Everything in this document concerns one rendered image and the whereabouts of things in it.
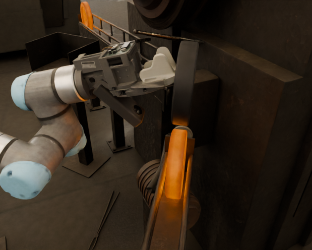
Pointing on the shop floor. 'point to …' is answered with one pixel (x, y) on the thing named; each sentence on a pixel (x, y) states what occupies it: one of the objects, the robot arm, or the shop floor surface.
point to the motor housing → (144, 174)
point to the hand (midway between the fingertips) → (185, 74)
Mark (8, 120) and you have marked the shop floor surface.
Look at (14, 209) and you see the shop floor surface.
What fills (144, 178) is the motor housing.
